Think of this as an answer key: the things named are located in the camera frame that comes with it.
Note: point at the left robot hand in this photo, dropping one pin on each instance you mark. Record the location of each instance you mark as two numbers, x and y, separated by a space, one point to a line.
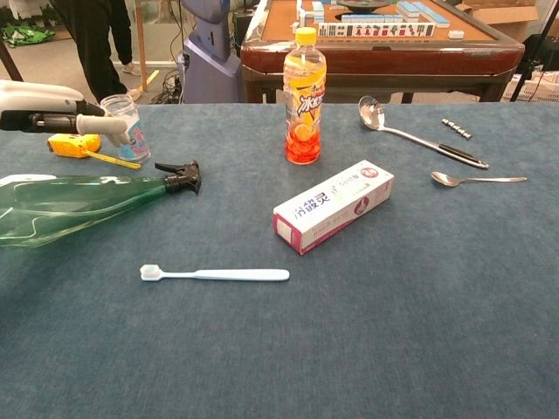
43 98

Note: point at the green transparent spray bottle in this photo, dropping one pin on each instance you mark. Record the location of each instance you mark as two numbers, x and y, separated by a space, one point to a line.
65 205

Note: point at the orange drink bottle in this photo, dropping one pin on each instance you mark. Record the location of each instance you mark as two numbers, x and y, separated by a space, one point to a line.
304 87

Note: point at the black tripod stand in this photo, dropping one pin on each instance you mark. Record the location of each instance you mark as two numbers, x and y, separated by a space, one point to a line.
519 83

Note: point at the yellow tape measure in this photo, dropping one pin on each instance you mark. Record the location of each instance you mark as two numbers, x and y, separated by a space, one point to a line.
70 146

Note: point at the green bag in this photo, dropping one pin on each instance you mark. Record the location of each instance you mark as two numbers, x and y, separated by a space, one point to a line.
26 35

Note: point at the person in black trousers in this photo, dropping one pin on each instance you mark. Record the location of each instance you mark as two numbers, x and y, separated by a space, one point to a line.
96 43

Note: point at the clear plastic jar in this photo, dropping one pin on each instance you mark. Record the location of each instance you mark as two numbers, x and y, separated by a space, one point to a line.
126 107

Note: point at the blue grey machine base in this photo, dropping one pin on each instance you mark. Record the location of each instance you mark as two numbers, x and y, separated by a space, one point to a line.
209 74

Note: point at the light blue toothbrush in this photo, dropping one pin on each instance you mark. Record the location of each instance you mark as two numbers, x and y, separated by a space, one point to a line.
240 274

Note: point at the white pink toothpaste box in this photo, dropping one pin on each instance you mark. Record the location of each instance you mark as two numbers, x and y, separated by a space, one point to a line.
332 205

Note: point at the row of face mahjong tiles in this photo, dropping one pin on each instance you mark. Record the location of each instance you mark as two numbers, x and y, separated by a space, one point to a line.
375 30

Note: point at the brown mahjong table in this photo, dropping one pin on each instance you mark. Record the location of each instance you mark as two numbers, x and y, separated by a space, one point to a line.
393 57

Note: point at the small steel spoon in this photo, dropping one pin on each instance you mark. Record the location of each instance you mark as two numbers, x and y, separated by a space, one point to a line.
443 179

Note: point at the small metal bit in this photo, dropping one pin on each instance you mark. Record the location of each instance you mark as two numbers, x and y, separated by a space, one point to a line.
456 128

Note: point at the single white mahjong tile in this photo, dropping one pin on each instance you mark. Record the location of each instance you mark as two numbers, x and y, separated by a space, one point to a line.
456 34

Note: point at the blue felt table cloth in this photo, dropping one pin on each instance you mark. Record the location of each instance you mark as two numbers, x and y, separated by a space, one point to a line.
393 327

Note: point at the cardboard box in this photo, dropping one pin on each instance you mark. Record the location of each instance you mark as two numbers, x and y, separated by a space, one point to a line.
506 17

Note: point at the white crate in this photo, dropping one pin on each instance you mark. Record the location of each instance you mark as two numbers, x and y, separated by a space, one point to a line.
541 89

